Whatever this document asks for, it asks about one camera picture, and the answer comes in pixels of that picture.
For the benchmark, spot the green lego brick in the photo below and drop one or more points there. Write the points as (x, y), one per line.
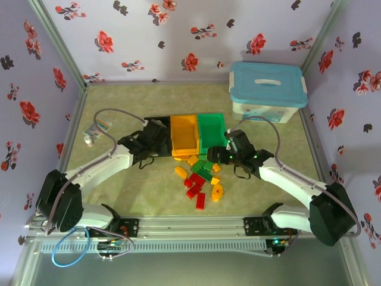
(198, 166)
(205, 174)
(208, 165)

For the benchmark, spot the yellow lego brick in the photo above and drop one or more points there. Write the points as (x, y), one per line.
(179, 172)
(215, 180)

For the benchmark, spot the red lego brick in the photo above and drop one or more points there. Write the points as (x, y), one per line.
(201, 201)
(198, 178)
(188, 182)
(194, 191)

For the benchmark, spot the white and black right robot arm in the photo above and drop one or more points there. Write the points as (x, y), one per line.
(291, 181)

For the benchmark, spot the black plastic bin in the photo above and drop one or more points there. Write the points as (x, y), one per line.
(160, 118)

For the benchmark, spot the yellow plastic bin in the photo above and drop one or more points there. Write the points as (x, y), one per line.
(184, 134)

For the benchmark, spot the green plastic bin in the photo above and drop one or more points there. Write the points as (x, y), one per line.
(211, 131)

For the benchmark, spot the small white bottle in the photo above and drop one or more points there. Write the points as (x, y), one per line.
(89, 141)

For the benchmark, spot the storage box with blue lid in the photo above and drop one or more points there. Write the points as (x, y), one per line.
(268, 86)

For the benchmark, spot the aluminium table side rail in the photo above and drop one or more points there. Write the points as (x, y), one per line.
(71, 128)
(309, 134)

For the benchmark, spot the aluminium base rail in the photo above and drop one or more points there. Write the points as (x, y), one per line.
(190, 228)

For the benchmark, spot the aluminium frame post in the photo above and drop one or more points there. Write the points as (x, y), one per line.
(324, 32)
(56, 41)

